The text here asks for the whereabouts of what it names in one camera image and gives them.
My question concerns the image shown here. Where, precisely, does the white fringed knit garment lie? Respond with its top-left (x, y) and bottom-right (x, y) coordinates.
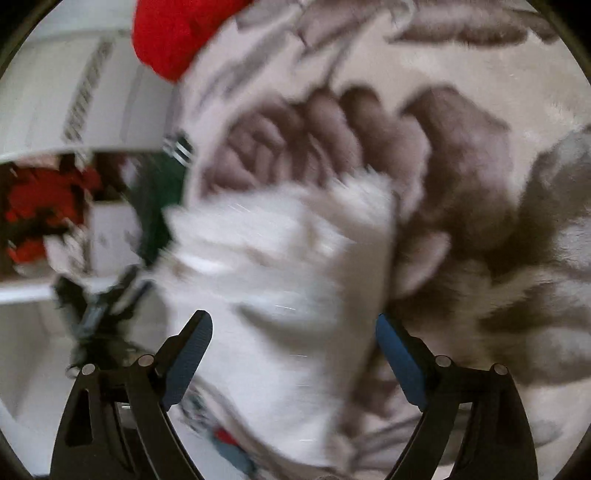
top-left (154, 170), bottom-right (396, 468)

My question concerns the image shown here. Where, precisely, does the dark green striped garment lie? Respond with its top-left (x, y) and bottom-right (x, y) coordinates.
top-left (129, 134), bottom-right (193, 268)

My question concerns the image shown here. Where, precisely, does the white shelf unit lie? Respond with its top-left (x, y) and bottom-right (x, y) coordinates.
top-left (1, 31), bottom-right (175, 304)

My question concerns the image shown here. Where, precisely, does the pink floral plush blanket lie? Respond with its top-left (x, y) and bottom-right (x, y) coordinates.
top-left (178, 1), bottom-right (590, 479)

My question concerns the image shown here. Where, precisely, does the red garment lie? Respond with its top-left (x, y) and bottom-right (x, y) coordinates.
top-left (131, 0), bottom-right (250, 82)

